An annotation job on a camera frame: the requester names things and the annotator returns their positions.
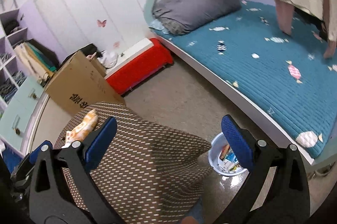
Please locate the red storage bench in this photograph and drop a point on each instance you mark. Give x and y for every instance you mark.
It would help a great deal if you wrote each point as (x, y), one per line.
(140, 68)

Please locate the large brown cardboard box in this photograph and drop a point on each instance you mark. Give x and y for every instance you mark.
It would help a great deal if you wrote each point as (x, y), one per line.
(78, 84)

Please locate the blue fabric bag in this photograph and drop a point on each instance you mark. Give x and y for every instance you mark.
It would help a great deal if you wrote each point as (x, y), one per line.
(10, 157)

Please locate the light blue trash bin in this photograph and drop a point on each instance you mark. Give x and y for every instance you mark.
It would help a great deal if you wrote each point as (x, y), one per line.
(222, 158)

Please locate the dark blue sleeve forearm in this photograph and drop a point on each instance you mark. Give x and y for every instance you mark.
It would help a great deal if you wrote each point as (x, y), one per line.
(196, 212)

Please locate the mint green drawer unit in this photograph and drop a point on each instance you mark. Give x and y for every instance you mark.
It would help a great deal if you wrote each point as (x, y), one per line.
(18, 113)

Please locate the brown polka dot tablecloth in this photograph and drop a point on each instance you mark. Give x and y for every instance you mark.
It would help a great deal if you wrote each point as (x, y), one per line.
(150, 172)

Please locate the hanging beige jacket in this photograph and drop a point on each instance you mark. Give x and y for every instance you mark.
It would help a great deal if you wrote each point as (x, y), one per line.
(39, 65)

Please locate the teal quilted mattress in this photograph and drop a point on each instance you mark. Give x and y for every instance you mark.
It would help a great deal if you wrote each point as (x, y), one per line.
(285, 75)

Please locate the folded grey quilt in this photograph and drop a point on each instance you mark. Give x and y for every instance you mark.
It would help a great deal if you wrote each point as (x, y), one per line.
(180, 17)

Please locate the orange white snack bag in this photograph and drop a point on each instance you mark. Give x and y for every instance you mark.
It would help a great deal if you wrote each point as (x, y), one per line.
(81, 131)

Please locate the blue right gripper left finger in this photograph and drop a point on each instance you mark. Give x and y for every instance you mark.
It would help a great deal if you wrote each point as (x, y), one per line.
(97, 143)

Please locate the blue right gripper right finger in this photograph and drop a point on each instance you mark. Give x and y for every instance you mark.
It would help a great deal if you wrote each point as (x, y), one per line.
(238, 142)

